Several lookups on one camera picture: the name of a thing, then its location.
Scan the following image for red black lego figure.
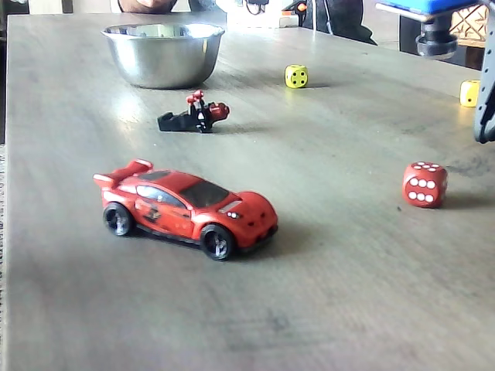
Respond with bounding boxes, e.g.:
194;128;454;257
156;89;231;134

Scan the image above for yellow die black pips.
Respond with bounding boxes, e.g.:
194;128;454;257
459;79;482;108
284;63;310;90

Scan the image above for wooden lattice box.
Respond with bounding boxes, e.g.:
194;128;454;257
450;2;490;49

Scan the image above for red die white pips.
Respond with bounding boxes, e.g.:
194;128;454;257
401;161;449;209

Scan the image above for dark jacket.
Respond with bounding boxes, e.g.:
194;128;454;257
301;0;379;47

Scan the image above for white device with orange knob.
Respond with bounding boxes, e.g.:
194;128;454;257
280;0;311;29

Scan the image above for red toy car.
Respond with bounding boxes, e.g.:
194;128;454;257
92;158;279;261

